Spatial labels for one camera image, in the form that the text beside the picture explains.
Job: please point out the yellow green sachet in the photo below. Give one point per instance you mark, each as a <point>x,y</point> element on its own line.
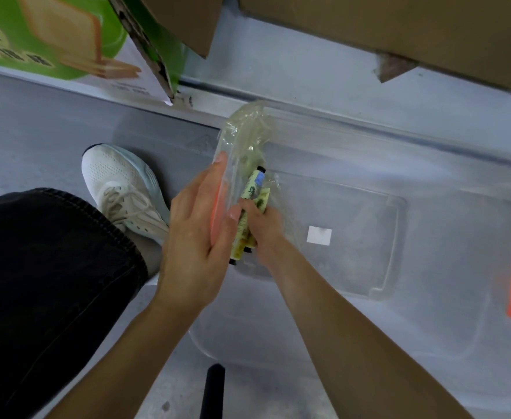
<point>263,200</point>

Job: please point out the clear plastic bag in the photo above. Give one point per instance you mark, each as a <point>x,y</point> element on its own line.
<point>249,135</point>

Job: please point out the clear plastic storage bin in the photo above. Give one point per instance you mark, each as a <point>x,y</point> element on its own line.
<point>434,239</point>

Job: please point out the black trouser leg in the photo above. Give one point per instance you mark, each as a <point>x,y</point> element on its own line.
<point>50,292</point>

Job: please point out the white square sticker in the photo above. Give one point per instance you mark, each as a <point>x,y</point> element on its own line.
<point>319,235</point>

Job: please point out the black pole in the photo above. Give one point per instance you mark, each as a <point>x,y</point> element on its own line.
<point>214,392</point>

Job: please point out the brown cardboard box flap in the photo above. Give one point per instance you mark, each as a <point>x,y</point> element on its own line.
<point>185,19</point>

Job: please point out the person's right fingers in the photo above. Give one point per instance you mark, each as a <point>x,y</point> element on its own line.
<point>251,210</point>

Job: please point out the person's right forearm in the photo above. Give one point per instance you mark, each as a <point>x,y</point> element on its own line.
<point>347,340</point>

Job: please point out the large brown cardboard box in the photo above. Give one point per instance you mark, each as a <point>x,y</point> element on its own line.
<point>404,30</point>

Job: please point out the person's right hand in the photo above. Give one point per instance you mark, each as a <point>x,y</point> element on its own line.
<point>268,233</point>

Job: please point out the green and white cardboard box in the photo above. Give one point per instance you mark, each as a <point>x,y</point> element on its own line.
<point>54,39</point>

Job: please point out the yellow tube with black cap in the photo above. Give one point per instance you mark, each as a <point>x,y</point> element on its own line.
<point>254,183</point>

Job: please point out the person's left thumb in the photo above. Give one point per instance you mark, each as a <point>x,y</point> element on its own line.
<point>233,224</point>

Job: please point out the person's left forearm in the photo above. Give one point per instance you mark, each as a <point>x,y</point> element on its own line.
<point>146,349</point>

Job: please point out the white sneaker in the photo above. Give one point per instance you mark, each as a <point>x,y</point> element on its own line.
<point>120,187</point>

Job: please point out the person's left hand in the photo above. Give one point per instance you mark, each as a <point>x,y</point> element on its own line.
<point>190,244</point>

